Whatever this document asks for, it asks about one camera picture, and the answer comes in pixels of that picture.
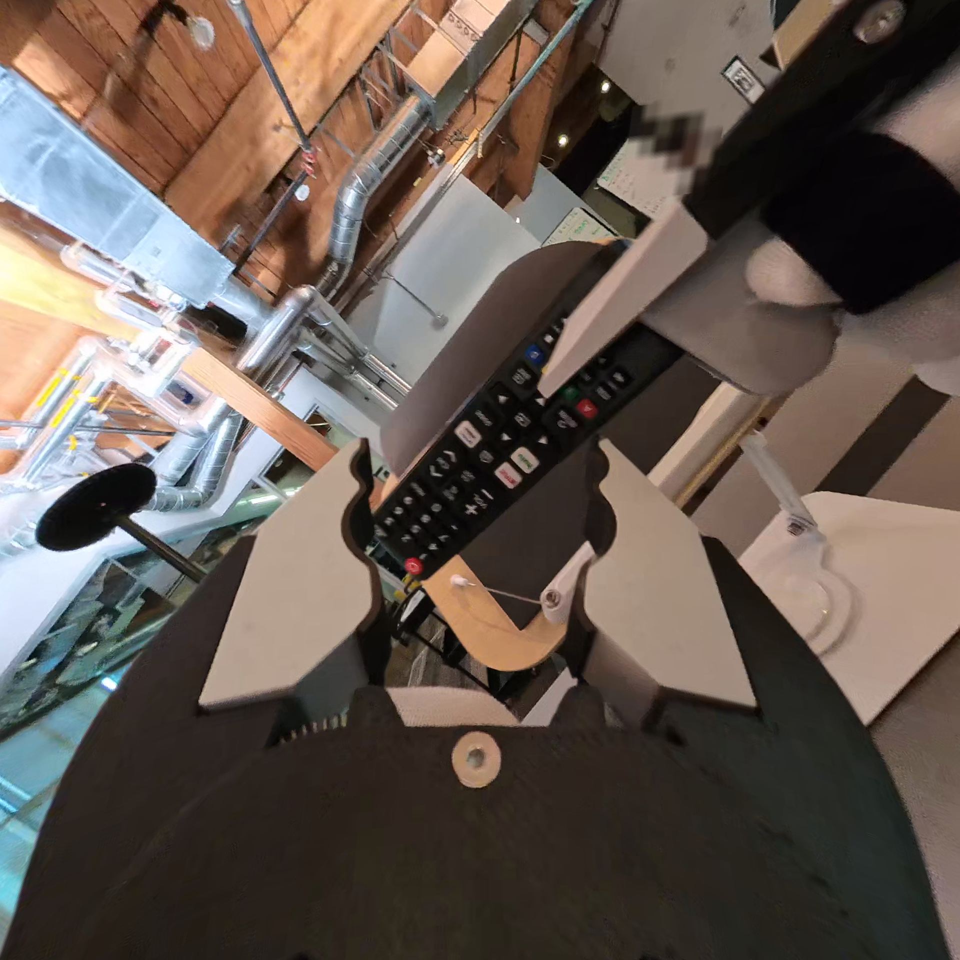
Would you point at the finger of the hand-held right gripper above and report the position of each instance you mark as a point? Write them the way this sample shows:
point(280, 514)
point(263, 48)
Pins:
point(637, 285)

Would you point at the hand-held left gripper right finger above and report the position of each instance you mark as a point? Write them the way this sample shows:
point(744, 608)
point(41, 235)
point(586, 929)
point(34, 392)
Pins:
point(660, 615)

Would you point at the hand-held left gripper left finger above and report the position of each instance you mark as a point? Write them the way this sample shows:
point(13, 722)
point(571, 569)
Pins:
point(292, 600)

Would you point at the black remote control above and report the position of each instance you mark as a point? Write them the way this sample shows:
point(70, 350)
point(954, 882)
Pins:
point(465, 480)

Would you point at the person's left hand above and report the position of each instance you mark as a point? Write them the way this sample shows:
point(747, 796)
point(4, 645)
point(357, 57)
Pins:
point(450, 709)

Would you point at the person's right hand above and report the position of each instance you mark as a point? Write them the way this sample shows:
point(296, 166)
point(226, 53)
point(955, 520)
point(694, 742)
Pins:
point(900, 345)

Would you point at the wood-framed dark divider panel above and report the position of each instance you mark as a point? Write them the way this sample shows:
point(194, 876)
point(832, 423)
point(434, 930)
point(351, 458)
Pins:
point(465, 360)

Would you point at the black floor-to-ceiling pole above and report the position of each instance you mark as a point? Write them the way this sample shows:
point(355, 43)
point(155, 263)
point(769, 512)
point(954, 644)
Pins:
point(94, 506)

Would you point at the white lamp stand with base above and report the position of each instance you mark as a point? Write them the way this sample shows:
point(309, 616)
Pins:
point(900, 600)

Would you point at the round silver duct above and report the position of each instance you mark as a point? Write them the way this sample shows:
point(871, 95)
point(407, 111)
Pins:
point(360, 187)

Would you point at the grey rectangular air duct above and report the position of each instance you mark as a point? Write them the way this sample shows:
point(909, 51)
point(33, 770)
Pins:
point(75, 187)

